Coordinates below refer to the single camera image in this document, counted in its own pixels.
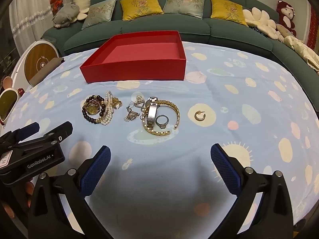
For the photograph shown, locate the red curtain tie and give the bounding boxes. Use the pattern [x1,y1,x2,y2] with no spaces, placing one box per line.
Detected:
[50,0,63,12]

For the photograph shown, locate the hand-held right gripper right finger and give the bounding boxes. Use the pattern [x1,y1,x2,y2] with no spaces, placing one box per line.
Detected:
[211,143,294,239]

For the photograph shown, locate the grey-green embroidered cushion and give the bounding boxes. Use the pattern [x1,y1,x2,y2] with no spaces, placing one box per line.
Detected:
[163,0,206,19]
[82,0,118,30]

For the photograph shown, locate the red cardboard box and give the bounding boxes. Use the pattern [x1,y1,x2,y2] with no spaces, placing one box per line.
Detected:
[80,30,187,84]

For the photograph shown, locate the brown padded seat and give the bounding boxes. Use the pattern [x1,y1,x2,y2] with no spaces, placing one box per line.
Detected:
[29,57,66,86]

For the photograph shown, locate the white-framed yellow panel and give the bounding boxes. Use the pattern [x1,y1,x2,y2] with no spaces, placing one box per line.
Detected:
[0,88,25,126]

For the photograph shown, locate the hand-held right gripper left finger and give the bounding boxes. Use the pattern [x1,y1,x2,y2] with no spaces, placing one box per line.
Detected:
[28,145,117,239]

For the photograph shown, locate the white lace curtain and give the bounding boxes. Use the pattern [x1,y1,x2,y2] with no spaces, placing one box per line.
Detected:
[9,0,65,55]

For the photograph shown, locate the silver ring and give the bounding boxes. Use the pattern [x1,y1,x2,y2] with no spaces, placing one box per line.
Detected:
[156,115,170,129]

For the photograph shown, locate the gold chain bangle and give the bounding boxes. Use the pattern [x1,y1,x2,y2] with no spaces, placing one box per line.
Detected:
[143,100,180,137]

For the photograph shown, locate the beige plush cushion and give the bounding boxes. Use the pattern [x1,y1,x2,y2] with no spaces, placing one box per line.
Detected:
[275,24,294,39]

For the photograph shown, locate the cream satin cushion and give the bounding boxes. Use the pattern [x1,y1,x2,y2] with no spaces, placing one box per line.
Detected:
[284,35,319,74]

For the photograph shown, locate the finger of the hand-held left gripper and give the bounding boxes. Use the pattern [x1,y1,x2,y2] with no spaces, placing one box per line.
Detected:
[0,122,40,146]
[35,121,73,148]

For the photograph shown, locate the white round wooden-top stool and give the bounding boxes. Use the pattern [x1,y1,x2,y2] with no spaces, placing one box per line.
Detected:
[12,40,59,95]

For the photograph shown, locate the silver wristwatch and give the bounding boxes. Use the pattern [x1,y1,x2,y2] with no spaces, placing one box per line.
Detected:
[145,97,159,130]

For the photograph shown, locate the white pearl bracelet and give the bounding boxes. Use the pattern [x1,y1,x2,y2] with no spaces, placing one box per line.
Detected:
[100,91,115,126]

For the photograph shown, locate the red monkey plush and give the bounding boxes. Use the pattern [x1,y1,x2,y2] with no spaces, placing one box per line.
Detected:
[276,0,297,36]

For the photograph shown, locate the silver chain necklace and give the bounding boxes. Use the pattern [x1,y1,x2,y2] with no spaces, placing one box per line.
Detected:
[123,93,146,122]

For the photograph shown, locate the grey pig plush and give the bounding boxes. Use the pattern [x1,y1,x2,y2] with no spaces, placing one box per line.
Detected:
[52,2,80,29]

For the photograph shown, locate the dark bead bracelet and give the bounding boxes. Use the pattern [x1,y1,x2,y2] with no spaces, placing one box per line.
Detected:
[82,95,106,124]

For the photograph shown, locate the person's left hand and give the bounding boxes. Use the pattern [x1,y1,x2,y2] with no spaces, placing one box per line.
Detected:
[24,181,34,201]

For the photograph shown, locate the yellow embroidered cushion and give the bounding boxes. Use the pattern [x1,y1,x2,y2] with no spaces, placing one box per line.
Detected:
[210,0,248,26]
[120,0,163,21]

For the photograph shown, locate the blue printed cloth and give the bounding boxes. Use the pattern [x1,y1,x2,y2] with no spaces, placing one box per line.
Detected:
[0,41,319,239]

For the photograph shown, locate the cream flower-shaped cushion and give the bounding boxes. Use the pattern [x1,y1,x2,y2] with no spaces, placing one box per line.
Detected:
[242,7,285,40]

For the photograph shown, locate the gold wristwatch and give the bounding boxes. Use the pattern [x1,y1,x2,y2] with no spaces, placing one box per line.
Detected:
[83,100,101,116]

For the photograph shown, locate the green sofa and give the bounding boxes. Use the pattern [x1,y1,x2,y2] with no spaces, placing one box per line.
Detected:
[40,0,319,75]

